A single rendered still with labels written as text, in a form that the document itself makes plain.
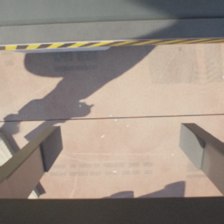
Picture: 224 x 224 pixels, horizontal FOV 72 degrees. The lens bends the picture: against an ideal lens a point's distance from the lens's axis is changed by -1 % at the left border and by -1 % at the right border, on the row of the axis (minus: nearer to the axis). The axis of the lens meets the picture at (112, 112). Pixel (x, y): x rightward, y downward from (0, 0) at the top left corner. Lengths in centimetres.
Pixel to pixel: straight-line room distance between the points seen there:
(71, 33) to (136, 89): 36
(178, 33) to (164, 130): 42
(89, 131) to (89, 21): 42
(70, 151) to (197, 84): 49
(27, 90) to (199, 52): 55
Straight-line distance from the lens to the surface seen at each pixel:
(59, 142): 16
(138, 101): 52
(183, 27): 20
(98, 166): 61
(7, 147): 67
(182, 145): 17
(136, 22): 19
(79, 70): 51
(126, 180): 65
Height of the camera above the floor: 50
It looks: 74 degrees down
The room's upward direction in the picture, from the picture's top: 177 degrees counter-clockwise
